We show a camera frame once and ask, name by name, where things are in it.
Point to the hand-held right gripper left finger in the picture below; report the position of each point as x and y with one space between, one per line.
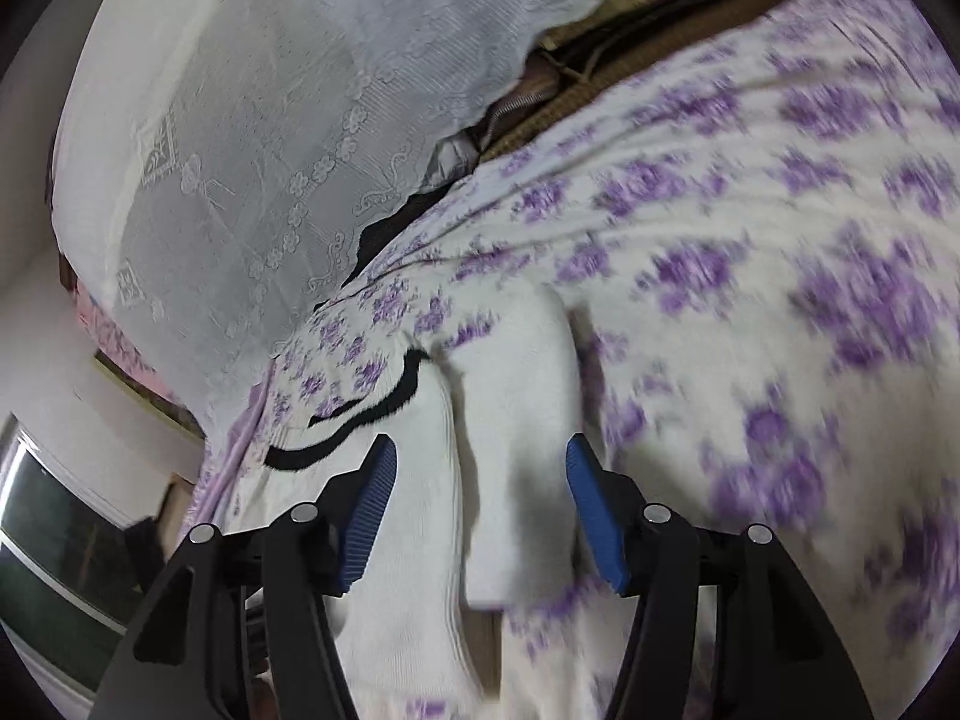
367 517

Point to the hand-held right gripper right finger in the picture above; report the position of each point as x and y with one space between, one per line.
596 517

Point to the white sweater with black trim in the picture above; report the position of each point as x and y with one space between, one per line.
510 465

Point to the lilac cloth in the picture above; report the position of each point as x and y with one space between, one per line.
232 457

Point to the wooden nightstand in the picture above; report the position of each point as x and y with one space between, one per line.
180 499

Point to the dark cloth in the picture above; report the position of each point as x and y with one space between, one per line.
384 234

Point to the dark window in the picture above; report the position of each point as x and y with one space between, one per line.
60 540

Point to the pink floral cloth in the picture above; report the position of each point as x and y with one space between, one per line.
112 330

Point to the purple floral bedsheet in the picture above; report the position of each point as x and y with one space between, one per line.
750 240

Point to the grey satin cloth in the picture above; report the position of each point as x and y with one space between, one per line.
450 159

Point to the white lace cover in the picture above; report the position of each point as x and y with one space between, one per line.
300 127

